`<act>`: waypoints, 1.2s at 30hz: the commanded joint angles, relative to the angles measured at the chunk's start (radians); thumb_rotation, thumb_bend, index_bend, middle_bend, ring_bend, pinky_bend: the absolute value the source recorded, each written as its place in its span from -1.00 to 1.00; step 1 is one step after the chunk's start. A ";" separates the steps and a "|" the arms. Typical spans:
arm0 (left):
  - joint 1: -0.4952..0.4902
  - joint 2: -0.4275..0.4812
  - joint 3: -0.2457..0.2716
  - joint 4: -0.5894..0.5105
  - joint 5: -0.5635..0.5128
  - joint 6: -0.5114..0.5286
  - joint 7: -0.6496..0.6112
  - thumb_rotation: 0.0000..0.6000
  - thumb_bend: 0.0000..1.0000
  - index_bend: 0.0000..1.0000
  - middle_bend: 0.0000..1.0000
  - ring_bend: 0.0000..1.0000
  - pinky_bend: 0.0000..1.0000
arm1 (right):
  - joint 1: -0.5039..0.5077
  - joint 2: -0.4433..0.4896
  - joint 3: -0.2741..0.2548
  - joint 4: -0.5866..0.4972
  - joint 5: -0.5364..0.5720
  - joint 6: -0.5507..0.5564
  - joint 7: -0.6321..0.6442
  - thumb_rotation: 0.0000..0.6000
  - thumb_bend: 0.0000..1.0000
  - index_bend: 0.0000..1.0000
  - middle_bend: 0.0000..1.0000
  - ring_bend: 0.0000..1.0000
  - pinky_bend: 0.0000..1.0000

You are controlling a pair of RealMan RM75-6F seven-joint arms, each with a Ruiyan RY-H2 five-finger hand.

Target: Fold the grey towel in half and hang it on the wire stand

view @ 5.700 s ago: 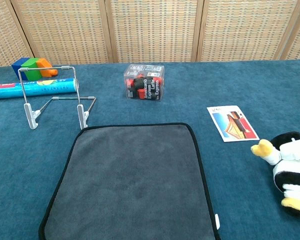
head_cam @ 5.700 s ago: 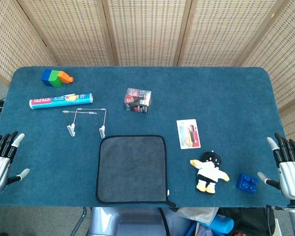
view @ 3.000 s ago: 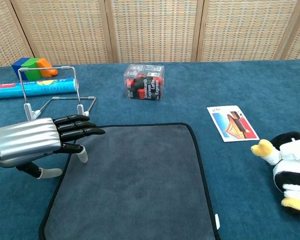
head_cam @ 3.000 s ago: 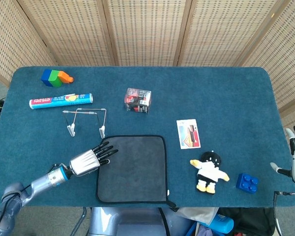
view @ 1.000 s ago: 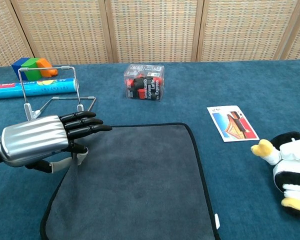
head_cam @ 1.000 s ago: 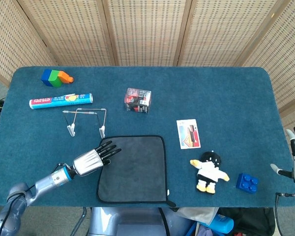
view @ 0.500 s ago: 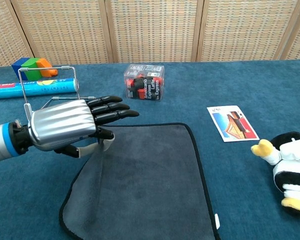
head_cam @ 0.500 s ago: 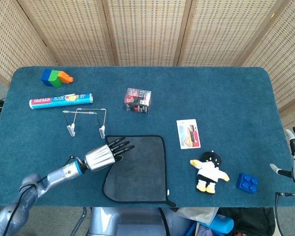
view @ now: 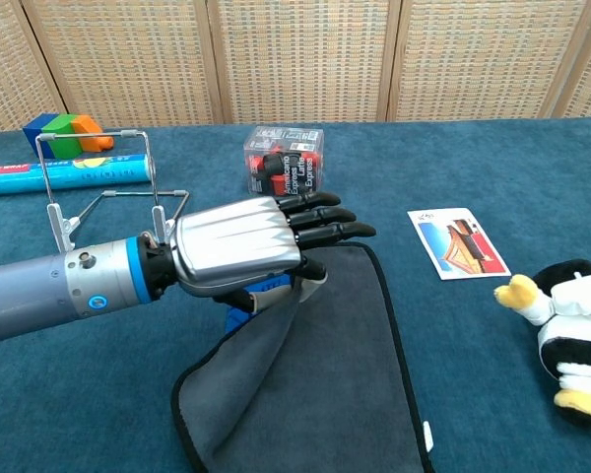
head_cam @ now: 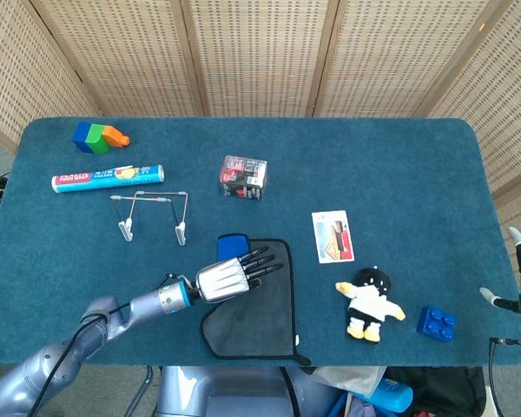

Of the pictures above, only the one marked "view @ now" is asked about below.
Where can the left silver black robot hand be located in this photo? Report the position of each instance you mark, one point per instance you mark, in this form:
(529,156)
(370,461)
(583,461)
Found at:
(231,246)

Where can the grey and blue cloth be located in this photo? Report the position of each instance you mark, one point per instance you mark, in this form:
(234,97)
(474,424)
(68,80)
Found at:
(335,374)

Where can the clear box of coffee capsules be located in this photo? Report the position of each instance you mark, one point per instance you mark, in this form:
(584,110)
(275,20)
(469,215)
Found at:
(283,162)

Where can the food wrap box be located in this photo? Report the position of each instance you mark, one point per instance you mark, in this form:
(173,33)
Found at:
(93,172)

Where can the orange wooden block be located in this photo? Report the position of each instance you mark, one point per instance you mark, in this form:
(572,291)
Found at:
(96,138)

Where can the woven wood folding screen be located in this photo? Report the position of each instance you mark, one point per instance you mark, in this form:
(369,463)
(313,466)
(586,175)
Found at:
(300,59)

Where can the green wooden block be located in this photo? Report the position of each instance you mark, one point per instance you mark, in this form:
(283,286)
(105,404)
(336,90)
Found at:
(65,135)

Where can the picture card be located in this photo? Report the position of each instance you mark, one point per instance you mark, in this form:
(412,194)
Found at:
(458,244)

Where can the blue wooden block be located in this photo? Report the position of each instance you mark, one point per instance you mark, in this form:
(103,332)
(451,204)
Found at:
(33,135)

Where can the teal carpet table cover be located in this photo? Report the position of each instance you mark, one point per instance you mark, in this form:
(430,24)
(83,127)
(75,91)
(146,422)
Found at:
(473,162)

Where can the penguin plush toy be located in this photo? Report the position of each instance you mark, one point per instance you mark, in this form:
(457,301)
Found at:
(571,340)

